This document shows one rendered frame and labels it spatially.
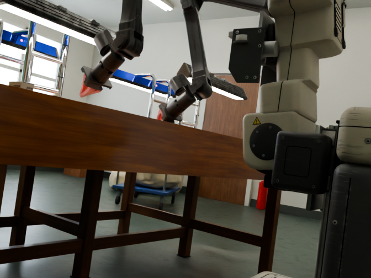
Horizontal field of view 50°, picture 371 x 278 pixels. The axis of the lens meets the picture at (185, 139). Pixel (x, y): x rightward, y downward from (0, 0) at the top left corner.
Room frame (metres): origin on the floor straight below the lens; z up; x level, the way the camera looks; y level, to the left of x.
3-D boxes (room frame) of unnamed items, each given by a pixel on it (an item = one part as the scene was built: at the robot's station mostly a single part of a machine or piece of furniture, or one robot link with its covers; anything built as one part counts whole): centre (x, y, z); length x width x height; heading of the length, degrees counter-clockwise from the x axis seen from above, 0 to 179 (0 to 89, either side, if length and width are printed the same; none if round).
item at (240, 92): (2.21, -0.13, 1.08); 0.62 x 0.08 x 0.07; 143
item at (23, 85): (1.01, 0.43, 0.77); 0.06 x 0.04 x 0.02; 53
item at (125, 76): (2.54, 0.32, 1.08); 0.62 x 0.08 x 0.07; 143
